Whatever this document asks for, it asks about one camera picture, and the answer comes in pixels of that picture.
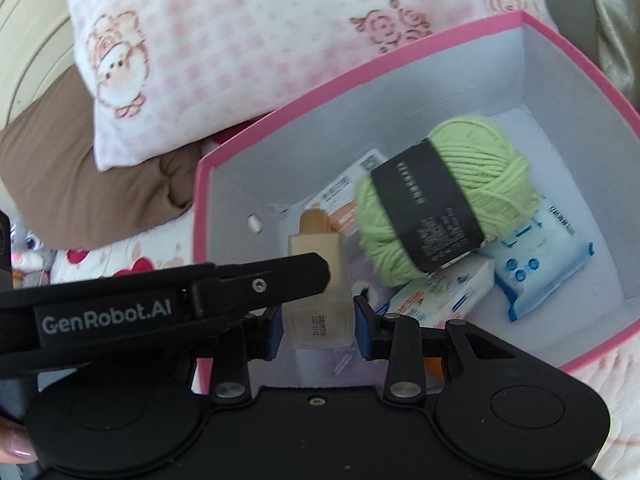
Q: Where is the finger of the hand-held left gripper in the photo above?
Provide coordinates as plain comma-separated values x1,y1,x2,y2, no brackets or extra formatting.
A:
190,253,331,318

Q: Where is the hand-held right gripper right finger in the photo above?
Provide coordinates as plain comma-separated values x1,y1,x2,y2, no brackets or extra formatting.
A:
353,295,523,402

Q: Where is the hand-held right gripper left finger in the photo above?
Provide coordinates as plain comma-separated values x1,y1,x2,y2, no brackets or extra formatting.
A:
209,305,282,402

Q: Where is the gold cap foundation bottle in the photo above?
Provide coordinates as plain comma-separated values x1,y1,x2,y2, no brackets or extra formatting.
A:
282,207,358,351

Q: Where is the white blue soap packet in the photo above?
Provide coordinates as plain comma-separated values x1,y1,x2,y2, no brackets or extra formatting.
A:
387,255,496,323

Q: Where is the pink cardboard box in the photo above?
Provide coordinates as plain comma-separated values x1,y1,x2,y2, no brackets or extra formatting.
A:
192,10,640,391

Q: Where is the blue wet wipes pack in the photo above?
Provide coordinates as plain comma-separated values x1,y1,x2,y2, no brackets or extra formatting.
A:
482,195,596,323

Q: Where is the green yarn ball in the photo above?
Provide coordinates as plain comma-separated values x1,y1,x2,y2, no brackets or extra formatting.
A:
354,115,543,286

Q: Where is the red bear printed blanket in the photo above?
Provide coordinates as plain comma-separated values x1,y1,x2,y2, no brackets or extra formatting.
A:
47,232,201,286

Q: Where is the grey bunny plush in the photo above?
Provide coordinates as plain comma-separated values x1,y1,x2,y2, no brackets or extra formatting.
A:
10,220,57,287

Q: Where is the brown pillow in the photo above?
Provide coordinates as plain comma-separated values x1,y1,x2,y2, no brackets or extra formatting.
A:
0,65,221,251

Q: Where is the pink checked pillow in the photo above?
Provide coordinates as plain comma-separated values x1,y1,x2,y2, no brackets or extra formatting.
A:
52,0,558,171

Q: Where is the pink quilted bedsheet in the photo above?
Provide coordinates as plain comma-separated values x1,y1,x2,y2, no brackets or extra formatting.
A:
562,317,640,480

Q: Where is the cream headboard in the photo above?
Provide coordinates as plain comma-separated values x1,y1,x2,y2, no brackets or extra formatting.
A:
0,0,78,136

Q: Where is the shiny beige curtain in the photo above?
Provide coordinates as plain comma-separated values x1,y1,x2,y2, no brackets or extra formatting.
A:
582,0,640,108

